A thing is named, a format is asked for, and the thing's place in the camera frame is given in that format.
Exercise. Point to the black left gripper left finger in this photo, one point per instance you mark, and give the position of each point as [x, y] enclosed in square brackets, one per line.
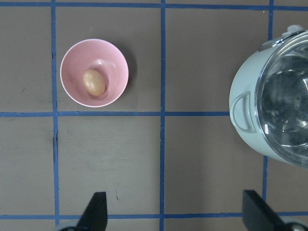
[95, 216]

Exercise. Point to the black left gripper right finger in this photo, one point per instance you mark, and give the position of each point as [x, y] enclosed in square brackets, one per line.
[257, 215]

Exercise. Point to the glass pot lid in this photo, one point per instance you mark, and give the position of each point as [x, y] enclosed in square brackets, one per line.
[281, 100]

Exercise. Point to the brown egg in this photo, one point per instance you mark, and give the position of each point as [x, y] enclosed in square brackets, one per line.
[93, 82]

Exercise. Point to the pale green electric pot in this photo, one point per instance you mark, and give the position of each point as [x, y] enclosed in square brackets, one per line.
[242, 94]

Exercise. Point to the pink bowl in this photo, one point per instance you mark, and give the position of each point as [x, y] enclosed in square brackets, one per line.
[99, 55]

